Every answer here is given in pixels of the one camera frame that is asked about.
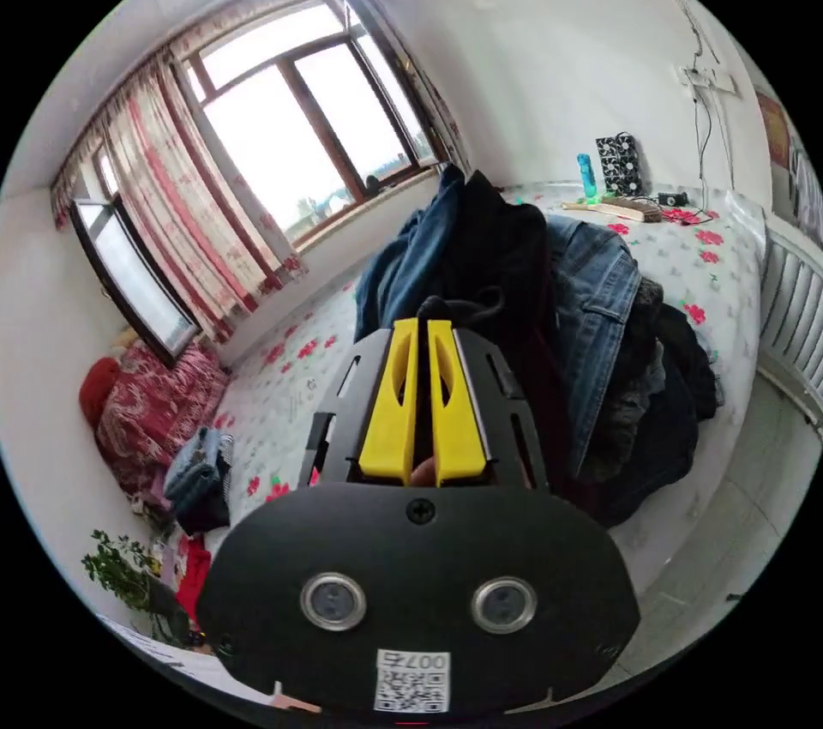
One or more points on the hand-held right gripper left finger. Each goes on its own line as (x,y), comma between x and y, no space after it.
(389,420)

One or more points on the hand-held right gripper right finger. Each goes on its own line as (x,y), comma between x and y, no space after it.
(458,427)

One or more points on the person's right hand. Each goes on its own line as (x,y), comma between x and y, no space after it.
(425,474)

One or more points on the pile of clothes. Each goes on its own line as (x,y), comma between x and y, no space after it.
(598,317)

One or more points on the stack of folded clothes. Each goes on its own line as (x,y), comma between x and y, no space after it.
(199,472)

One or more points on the red patterned folded quilt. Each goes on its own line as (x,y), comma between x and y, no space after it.
(151,407)

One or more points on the hand broom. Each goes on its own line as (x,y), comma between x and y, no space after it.
(617,206)

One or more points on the bed with floral sheet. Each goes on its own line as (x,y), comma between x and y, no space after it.
(694,279)

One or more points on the blue bottle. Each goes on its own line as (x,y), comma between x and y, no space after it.
(586,176)

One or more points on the small dark-framed window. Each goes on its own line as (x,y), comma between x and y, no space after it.
(132,285)

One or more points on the red pillow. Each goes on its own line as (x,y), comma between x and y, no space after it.
(98,391)

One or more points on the green potted plant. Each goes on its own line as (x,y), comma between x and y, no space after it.
(119,568)

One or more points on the black double fan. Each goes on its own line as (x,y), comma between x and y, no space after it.
(620,163)

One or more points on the red floral curtain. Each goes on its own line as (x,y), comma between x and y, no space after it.
(173,195)

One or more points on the large brown-framed window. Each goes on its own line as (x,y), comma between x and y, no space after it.
(289,124)

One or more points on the white radiator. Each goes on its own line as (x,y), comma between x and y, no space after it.
(794,304)

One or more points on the white wall power strip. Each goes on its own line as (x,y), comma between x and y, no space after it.
(707,79)

